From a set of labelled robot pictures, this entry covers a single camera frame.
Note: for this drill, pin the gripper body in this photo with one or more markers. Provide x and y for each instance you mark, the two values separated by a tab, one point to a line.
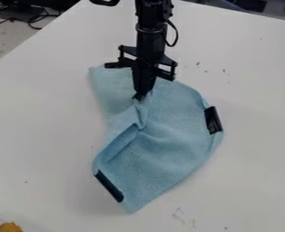
149	59

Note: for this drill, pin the light blue cloth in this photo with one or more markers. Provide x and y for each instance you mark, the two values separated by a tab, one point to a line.
161	145

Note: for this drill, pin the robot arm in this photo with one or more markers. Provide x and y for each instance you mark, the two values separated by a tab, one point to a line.
151	15

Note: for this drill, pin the yellow toy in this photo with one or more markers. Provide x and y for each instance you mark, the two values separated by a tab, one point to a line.
10	227

